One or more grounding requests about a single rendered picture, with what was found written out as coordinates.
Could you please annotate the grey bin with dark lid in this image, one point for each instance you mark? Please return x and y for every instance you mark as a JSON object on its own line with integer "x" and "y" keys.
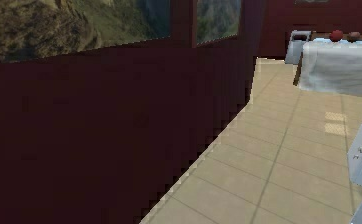
{"x": 295, "y": 48}

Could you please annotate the wooden table with white cloth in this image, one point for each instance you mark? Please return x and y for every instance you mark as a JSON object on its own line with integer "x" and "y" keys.
{"x": 339, "y": 68}

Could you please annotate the narrow window with mountain view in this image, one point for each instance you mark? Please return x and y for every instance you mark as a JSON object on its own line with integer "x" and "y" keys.
{"x": 217, "y": 18}

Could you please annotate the red apple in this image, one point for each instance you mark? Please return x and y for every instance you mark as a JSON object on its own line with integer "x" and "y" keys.
{"x": 336, "y": 35}

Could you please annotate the brown round fruit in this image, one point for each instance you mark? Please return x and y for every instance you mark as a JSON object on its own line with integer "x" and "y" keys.
{"x": 354, "y": 36}

